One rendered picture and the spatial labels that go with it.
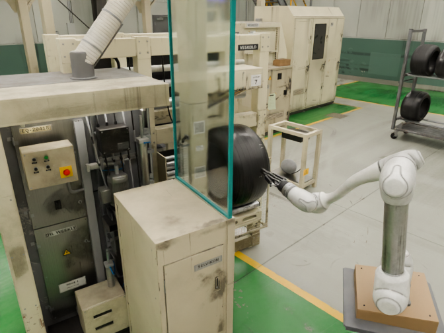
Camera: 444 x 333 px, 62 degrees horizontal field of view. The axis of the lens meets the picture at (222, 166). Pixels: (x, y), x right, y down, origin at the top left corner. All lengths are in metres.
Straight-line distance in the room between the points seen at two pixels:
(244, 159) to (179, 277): 0.90
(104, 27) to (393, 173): 1.62
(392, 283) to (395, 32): 12.07
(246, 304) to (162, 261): 1.61
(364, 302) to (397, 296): 0.30
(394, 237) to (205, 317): 0.97
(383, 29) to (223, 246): 12.47
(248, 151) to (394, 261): 1.02
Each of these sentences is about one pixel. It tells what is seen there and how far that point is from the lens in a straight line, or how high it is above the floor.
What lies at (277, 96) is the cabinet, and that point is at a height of 0.72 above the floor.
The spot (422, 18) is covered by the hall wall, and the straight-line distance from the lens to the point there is 13.37.
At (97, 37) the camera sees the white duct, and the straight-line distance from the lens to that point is 2.22.
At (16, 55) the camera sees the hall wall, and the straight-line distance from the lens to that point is 11.01.
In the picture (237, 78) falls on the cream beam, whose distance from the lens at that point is 2.63.
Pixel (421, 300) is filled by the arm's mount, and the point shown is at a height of 0.73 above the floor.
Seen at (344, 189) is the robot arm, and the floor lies 1.29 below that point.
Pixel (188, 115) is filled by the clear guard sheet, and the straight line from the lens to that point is 1.86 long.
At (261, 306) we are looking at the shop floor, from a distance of 3.14.
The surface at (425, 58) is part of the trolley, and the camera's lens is 7.25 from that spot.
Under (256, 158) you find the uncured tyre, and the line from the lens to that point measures 2.34.
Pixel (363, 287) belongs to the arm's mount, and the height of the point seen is 0.72.
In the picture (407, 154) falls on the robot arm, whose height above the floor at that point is 1.56.
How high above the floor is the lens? 2.14
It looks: 22 degrees down
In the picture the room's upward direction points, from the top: straight up
